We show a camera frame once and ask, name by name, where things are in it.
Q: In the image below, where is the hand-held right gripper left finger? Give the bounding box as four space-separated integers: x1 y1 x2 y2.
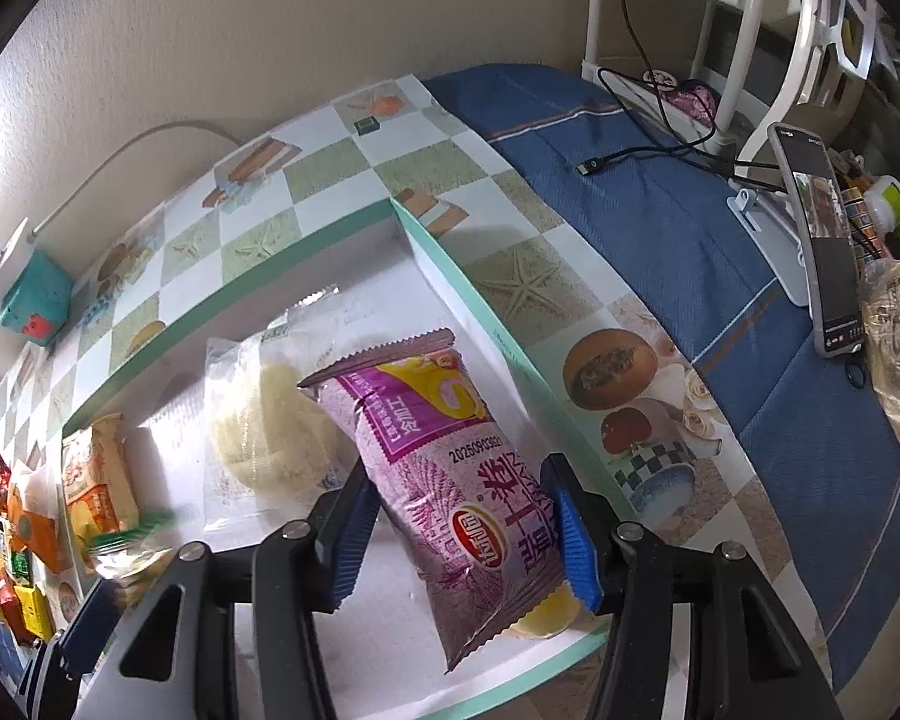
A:
71 457 383 720

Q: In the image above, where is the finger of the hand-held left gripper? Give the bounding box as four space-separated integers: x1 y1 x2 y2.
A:
16 634 72 720
60 576 125 661

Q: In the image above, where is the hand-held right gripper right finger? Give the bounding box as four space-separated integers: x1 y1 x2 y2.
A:
538 454 845 720

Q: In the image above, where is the yellow pudding cup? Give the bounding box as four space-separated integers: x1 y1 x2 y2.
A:
506 577 601 642

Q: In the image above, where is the purple snack packet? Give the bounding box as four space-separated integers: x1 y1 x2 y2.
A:
298 328 578 674

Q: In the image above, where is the round pastry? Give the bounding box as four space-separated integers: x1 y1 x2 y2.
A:
205 285 372 533

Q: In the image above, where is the beige snack packet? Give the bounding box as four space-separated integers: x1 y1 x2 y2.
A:
61 412 140 500

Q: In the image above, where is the teal cardboard box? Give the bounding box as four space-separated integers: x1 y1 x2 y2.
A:
58 195 620 720

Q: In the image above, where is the yellow rectangular snack packet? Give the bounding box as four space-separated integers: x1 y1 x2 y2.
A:
15 585 55 638

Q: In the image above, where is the small red snack packet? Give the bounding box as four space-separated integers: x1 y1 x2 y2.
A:
0 562 27 638

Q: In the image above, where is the orange snack bag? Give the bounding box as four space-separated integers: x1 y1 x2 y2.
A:
7 487 68 571

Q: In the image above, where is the teal cube toy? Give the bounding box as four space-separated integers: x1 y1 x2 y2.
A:
0 249 74 346

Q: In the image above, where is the blue striped bedsheet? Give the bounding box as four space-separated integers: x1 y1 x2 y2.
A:
0 64 900 720

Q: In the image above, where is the white phone stand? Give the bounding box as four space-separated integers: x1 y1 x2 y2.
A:
724 184 815 308

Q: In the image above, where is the clear plastic bag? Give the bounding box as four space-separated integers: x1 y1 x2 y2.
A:
859 259 900 451

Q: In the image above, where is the black smartphone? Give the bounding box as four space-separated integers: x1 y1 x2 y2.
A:
766 122 867 357

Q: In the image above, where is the dark patterned cloth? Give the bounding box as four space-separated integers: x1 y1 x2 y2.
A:
641 71 721 125

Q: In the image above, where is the white chair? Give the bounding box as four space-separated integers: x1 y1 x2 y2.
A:
581 0 900 151

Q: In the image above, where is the black cable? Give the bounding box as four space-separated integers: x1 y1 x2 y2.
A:
576 0 788 181

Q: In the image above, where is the white power cable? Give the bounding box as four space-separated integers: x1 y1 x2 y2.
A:
30 120 245 237

